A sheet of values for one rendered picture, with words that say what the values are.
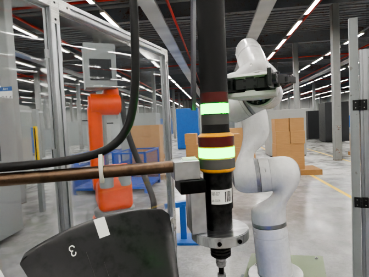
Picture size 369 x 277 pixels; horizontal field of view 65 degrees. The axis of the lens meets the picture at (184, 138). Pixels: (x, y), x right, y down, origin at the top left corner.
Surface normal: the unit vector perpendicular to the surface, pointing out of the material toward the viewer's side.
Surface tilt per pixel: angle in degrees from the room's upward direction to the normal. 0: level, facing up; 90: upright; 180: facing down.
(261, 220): 88
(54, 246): 52
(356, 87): 90
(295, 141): 90
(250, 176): 80
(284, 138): 90
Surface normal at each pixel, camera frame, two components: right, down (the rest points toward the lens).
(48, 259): 0.25, -0.55
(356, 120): -0.40, 0.07
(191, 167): 0.20, 0.04
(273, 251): -0.18, 0.04
